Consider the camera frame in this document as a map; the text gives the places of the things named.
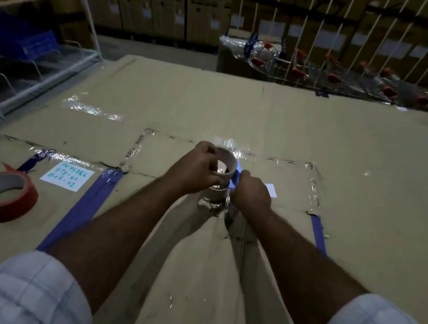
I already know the person's right hand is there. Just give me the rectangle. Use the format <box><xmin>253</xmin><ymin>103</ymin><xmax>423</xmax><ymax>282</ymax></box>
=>
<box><xmin>225</xmin><ymin>169</ymin><xmax>279</xmax><ymax>220</ymax></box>

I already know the large brown cardboard sheet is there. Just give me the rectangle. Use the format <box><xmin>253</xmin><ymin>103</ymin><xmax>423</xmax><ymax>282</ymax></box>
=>
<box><xmin>0</xmin><ymin>34</ymin><xmax>428</xmax><ymax>324</ymax></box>

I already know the white handwritten paper label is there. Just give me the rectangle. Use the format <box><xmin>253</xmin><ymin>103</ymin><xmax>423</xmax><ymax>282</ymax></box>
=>
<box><xmin>39</xmin><ymin>159</ymin><xmax>96</xmax><ymax>194</ymax></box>

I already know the dark blue tape strip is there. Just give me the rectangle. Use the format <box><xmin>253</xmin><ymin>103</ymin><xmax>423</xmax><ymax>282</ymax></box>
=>
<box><xmin>17</xmin><ymin>146</ymin><xmax>55</xmax><ymax>177</ymax></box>

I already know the person's left hand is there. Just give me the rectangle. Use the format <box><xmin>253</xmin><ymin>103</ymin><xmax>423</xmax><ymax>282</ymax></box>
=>
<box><xmin>163</xmin><ymin>136</ymin><xmax>224</xmax><ymax>198</ymax></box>

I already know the blue plastic bin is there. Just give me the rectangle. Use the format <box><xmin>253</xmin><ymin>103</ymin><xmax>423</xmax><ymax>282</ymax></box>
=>
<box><xmin>0</xmin><ymin>10</ymin><xmax>64</xmax><ymax>67</ymax></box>

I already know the person's right forearm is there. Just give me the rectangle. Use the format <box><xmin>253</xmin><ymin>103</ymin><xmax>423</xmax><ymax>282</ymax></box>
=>
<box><xmin>219</xmin><ymin>203</ymin><xmax>380</xmax><ymax>324</ymax></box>

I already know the row of red-handled shopping carts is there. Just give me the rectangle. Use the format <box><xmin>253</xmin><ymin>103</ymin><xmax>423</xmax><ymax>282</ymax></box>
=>
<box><xmin>211</xmin><ymin>33</ymin><xmax>428</xmax><ymax>131</ymax></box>

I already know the long blue tape strip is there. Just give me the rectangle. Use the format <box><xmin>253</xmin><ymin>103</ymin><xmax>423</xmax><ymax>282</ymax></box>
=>
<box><xmin>36</xmin><ymin>160</ymin><xmax>125</xmax><ymax>263</ymax></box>

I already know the red tape roll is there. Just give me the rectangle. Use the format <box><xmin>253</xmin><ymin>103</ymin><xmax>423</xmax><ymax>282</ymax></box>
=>
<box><xmin>0</xmin><ymin>162</ymin><xmax>43</xmax><ymax>230</ymax></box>

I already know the clear packing tape roll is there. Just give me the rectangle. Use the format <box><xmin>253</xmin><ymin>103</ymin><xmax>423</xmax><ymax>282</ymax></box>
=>
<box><xmin>199</xmin><ymin>146</ymin><xmax>245</xmax><ymax>213</ymax></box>

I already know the person's left forearm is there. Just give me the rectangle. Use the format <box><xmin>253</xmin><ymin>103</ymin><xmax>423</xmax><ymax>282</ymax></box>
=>
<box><xmin>37</xmin><ymin>158</ymin><xmax>197</xmax><ymax>324</ymax></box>

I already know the short blue tape strip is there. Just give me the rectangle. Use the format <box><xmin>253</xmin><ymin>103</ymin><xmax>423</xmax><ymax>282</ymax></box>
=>
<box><xmin>304</xmin><ymin>214</ymin><xmax>333</xmax><ymax>258</ymax></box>

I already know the clear tape patch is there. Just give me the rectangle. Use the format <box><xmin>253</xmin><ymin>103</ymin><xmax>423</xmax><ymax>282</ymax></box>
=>
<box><xmin>61</xmin><ymin>93</ymin><xmax>127</xmax><ymax>123</ymax></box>

